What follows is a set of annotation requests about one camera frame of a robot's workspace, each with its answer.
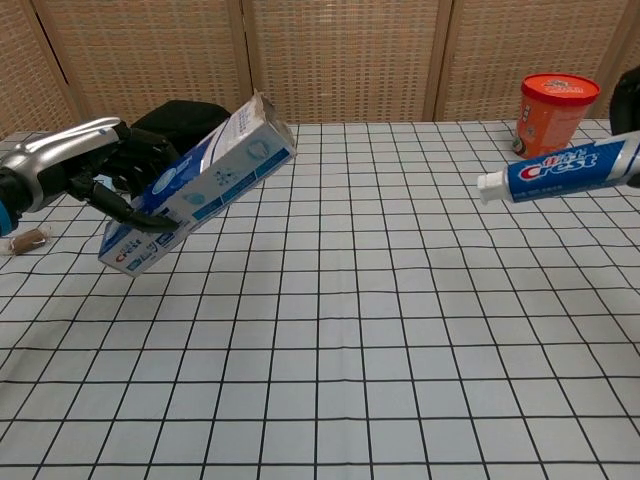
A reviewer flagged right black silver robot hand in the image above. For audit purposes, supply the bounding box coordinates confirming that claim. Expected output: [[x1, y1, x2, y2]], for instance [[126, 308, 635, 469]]
[[609, 69, 640, 191]]

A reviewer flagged blue white toothpaste tube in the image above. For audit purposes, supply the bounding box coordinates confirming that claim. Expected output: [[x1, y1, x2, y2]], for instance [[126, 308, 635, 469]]
[[475, 130, 640, 204]]

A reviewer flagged brown wrapped candy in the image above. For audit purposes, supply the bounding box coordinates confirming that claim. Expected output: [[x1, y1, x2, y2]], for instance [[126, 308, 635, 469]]
[[0, 225, 54, 258]]

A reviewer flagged orange lidded snack tub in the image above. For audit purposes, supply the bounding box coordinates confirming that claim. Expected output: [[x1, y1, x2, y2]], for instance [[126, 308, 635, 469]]
[[510, 73, 602, 161]]

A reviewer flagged black knit hat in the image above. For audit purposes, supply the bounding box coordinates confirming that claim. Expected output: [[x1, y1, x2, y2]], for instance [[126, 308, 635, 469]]
[[131, 99, 234, 157]]

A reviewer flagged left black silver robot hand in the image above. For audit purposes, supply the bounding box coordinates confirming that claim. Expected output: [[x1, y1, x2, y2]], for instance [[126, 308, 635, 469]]
[[0, 116, 180, 234]]

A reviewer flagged blue white toothpaste carton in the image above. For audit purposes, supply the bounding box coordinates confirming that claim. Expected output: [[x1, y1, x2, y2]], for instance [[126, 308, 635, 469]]
[[96, 89, 298, 278]]

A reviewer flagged bamboo folding screen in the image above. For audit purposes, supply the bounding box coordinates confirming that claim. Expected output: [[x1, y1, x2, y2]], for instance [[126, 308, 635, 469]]
[[0, 0, 640, 142]]

